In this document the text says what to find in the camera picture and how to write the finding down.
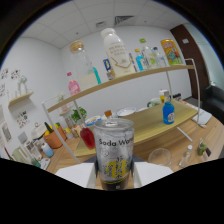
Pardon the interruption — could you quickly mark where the clear bottle orange cap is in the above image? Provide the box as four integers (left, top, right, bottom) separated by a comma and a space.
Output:
103, 109, 114, 120

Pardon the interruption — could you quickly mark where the white fabric pouch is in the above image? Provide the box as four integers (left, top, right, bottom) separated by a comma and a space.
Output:
191, 108, 213, 129

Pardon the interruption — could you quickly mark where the glass jar with cork lid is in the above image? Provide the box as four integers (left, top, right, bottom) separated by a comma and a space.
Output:
68, 39, 99, 92

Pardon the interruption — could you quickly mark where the small printed carton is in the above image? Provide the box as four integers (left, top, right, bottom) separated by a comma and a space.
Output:
102, 58, 116, 81

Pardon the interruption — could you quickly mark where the patterned ceramic bowl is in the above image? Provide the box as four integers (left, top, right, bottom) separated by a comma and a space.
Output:
84, 115, 102, 127

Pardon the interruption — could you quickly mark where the orange storage basket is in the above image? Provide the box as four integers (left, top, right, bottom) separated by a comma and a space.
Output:
43, 126, 68, 149

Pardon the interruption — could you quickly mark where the yellow printed can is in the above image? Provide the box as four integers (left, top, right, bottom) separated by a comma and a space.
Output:
160, 38, 185, 67

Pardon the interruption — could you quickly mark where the blue liquid bottle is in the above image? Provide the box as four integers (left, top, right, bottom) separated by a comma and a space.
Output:
162, 99, 176, 125

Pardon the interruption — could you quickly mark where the white figurine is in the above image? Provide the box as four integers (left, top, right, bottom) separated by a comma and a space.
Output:
16, 74, 29, 96

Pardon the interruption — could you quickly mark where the clear bottle white cap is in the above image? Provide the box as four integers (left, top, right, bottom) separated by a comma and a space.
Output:
178, 144, 194, 168

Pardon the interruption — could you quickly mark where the teal bottle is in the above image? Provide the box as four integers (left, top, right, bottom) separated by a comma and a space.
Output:
92, 66, 102, 85

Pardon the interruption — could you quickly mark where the pink bottle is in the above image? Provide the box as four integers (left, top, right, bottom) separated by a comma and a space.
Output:
66, 71, 82, 97

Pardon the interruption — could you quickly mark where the white ceramic bowl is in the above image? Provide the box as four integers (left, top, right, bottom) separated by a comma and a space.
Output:
116, 106, 138, 118

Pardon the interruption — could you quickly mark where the red liquid bottle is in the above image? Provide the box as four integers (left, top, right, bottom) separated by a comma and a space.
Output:
79, 124, 97, 149

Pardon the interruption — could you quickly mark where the white-framed wooden shelf rack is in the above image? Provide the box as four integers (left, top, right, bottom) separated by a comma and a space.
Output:
41, 58, 201, 164

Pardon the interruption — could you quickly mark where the ceiling air vent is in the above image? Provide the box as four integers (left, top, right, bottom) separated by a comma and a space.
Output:
114, 14, 135, 26

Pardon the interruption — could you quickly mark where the white kettle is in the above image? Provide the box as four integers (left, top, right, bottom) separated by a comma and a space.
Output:
30, 122, 48, 140

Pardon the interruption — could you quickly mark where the yellow jar red cap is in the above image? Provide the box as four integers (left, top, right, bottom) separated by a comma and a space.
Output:
158, 88, 169, 104

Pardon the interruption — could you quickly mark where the small light blue bottle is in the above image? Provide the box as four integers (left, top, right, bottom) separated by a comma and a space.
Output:
134, 48, 146, 72

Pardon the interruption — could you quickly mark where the clear bottle green cap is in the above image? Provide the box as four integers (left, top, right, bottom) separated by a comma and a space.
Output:
139, 38, 158, 70

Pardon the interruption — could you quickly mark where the dark brown door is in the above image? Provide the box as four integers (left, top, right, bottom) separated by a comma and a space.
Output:
169, 23, 204, 99

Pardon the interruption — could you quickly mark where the clear bottle blue cap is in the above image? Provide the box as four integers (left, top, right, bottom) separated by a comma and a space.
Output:
152, 46, 168, 68

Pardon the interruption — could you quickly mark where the black chair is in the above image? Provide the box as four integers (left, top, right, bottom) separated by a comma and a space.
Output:
203, 83, 224, 116

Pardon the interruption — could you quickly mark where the large white bottle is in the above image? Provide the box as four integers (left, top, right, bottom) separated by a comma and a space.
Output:
100, 27, 136, 79

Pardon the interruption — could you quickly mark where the wooden wall shelf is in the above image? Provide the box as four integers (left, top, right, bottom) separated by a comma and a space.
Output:
7, 91, 35, 108

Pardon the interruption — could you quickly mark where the glass lime bowl dark handle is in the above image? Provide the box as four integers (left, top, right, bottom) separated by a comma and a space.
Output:
196, 138, 213, 158

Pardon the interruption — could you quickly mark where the soda water can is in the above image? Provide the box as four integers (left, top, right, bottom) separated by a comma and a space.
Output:
93, 118, 135, 191

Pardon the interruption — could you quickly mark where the clear drinking glass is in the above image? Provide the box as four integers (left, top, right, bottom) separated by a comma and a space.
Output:
147, 147, 173, 168

